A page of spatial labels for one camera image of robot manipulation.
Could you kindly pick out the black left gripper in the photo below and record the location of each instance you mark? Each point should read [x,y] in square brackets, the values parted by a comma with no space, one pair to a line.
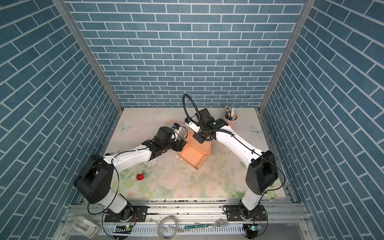
[179,145]

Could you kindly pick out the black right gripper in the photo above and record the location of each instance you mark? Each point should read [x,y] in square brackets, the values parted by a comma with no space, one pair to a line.
[199,138]

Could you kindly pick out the peach cardboard paper box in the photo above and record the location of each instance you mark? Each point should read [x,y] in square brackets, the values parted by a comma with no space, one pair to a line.
[195,153]

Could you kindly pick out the small red toy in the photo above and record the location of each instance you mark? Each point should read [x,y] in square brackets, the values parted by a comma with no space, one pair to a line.
[140,177]

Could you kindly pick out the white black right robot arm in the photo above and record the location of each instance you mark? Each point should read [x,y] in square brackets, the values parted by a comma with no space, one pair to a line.
[262,171]

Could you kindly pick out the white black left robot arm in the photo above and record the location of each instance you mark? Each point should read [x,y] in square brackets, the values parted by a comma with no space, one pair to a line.
[95,178]

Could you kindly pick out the pink metal pen cup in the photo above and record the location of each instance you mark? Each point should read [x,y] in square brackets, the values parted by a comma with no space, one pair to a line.
[232,120]

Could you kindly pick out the white labelled marker pen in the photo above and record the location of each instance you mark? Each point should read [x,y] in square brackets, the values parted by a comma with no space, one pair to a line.
[232,108]

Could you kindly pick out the white plastic holder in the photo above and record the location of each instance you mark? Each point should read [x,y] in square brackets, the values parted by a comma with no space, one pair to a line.
[87,227]

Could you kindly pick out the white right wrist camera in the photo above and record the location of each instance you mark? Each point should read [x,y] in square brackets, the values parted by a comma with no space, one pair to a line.
[192,125]

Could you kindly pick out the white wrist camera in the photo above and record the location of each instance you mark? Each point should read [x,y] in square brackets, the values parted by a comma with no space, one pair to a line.
[176,127]
[192,125]

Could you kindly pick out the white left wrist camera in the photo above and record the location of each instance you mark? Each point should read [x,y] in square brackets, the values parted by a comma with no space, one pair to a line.
[176,127]

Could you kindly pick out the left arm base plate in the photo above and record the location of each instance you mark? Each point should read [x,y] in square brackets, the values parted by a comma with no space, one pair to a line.
[128,214]

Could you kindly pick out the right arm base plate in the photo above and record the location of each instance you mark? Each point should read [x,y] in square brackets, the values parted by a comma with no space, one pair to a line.
[236,213]

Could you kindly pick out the green handled fork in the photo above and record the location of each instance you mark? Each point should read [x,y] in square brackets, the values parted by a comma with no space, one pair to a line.
[217,224]

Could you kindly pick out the aluminium front rail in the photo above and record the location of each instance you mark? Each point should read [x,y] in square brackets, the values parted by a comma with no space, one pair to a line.
[209,210]

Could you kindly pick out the aluminium right corner post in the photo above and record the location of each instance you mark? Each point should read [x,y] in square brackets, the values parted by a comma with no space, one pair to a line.
[304,14]

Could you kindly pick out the aluminium corner post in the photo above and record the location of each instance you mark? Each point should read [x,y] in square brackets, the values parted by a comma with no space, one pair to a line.
[304,14]
[78,36]

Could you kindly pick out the aluminium left corner post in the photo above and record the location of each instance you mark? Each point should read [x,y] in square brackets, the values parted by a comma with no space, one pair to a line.
[78,36]

